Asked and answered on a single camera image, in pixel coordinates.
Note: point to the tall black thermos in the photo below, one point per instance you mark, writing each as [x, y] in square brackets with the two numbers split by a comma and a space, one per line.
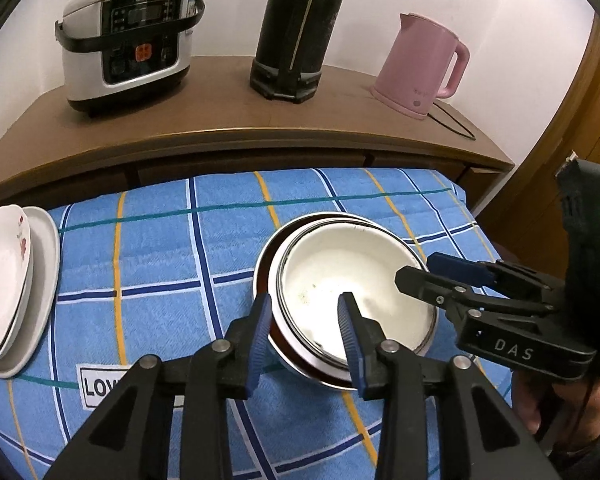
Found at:
[290, 35]

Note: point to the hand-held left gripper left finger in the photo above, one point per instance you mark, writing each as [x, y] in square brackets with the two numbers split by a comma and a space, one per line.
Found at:
[260, 340]

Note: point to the pink electric kettle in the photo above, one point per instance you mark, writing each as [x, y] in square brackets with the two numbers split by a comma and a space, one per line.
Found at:
[415, 65]

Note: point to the white black rice cooker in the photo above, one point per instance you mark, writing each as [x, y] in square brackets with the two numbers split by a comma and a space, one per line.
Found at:
[85, 70]

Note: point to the white plate with red flowers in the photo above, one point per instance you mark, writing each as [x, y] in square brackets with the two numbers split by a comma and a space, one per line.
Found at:
[0, 285]

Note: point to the person's right hand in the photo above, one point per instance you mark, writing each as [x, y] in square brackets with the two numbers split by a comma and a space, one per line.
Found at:
[527, 405]

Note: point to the blue plaid cloth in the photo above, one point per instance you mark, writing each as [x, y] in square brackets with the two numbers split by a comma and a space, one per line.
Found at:
[155, 260]

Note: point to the wooden panel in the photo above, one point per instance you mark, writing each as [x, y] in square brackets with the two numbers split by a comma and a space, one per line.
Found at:
[570, 125]

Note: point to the plain grey plate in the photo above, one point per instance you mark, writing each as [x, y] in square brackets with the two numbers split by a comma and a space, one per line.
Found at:
[45, 285]

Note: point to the brown wooden cabinet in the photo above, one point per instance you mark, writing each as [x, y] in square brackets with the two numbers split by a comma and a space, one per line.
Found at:
[230, 110]

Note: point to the white enamel bowl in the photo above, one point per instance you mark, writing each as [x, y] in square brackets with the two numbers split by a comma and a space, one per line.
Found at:
[330, 270]

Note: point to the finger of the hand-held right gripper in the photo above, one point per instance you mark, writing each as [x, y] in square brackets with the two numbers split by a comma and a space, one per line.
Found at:
[455, 264]
[420, 280]

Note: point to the stainless steel bowl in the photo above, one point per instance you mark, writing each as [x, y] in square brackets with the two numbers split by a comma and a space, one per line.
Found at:
[262, 280]

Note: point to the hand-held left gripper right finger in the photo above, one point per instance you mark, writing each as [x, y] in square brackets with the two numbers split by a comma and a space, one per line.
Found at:
[352, 340]

